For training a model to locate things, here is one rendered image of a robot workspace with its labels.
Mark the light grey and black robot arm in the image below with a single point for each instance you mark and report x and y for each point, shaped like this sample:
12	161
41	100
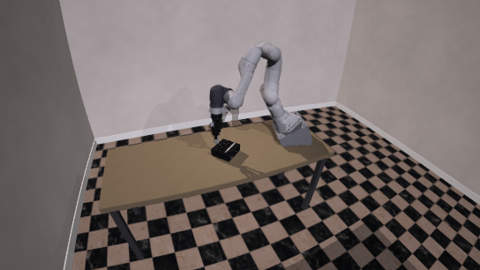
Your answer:
220	95

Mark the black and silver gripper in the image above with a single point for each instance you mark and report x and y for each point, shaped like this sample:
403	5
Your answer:
216	126

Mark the black lighting desk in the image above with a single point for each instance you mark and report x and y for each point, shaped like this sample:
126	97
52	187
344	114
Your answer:
226	150

